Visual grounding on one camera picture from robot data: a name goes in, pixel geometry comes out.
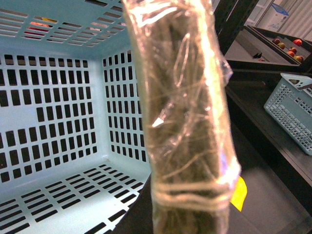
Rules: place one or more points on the light blue plastic basket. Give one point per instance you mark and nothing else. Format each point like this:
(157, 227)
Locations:
(72, 154)

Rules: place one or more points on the plastic wrapped pole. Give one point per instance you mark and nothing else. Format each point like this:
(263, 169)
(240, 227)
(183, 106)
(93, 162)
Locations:
(181, 75)

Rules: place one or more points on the yellow floor sticker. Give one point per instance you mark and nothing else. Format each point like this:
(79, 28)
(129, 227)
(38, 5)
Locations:
(239, 194)

